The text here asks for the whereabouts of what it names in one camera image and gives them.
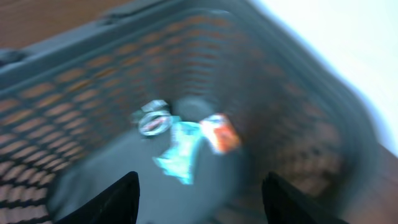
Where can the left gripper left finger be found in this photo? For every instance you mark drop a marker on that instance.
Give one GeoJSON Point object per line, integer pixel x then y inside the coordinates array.
{"type": "Point", "coordinates": [118, 204]}

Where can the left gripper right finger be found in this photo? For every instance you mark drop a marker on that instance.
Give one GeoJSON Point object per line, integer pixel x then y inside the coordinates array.
{"type": "Point", "coordinates": [285, 204]}

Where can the teal wet-wipe packet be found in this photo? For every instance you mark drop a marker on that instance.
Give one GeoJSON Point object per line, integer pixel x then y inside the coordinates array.
{"type": "Point", "coordinates": [179, 159]}

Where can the orange tissue packet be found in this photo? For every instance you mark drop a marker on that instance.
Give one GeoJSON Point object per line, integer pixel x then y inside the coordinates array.
{"type": "Point", "coordinates": [220, 133]}

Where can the grey plastic basket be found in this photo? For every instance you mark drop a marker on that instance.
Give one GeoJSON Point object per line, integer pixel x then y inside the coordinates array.
{"type": "Point", "coordinates": [67, 105]}

